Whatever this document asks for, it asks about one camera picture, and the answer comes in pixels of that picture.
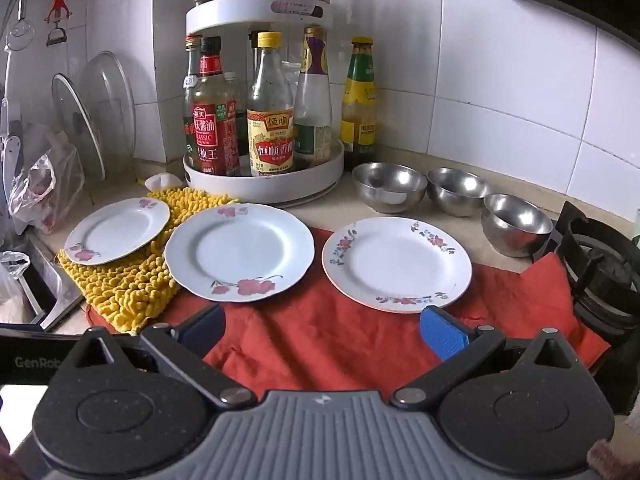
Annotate small white lump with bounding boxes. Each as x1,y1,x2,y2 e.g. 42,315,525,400
144,173,184,194

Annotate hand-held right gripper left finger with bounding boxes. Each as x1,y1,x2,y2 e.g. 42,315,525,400
65,304,258,411

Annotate white plastic bag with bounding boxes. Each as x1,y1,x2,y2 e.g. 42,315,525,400
0,250,32,326

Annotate metal skimmer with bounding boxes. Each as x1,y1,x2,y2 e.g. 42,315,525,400
4,0,36,54

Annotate green yellow label bottle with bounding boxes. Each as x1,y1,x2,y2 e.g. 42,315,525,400
340,36,379,159

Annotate white ladle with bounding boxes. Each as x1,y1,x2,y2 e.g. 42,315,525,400
0,100,22,202

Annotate red peeler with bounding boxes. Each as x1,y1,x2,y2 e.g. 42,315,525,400
44,0,71,47

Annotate purple label clear bottle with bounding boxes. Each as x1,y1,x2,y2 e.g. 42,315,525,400
292,26,334,171

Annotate yellow chenille mat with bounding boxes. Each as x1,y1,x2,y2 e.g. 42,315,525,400
57,186,241,337

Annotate steel sink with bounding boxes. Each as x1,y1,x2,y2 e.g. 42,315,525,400
20,234,84,332

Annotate yellow cap vinegar bottle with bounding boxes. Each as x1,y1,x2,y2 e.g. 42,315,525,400
246,31,295,177

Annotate small floral white plate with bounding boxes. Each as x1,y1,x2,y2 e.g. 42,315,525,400
64,197,171,266

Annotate large glass pot lid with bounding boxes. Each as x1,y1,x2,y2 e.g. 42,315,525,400
80,50,137,182

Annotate small glass pot lid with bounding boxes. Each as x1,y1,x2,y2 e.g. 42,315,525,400
51,73,106,182

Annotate person's right forearm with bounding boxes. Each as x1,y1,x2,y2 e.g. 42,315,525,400
587,437,640,480

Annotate white two-tier turntable rack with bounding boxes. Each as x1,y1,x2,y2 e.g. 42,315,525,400
182,0,346,209

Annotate clear plastic bag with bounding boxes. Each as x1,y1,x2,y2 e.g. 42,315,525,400
7,130,86,235

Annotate large white plate red flowers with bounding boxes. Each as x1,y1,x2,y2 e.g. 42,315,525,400
164,203,316,304

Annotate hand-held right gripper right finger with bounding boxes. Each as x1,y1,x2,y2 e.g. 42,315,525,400
390,304,586,411

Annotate stainless steel bowl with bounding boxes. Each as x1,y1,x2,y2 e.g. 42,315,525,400
351,162,429,214
426,167,493,218
481,193,555,258

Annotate white plate floral rim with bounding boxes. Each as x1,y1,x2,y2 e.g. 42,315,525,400
321,216,473,314

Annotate red label soy sauce bottle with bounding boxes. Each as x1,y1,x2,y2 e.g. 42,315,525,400
192,36,241,177

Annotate red cloth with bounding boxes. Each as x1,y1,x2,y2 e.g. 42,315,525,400
85,226,612,398

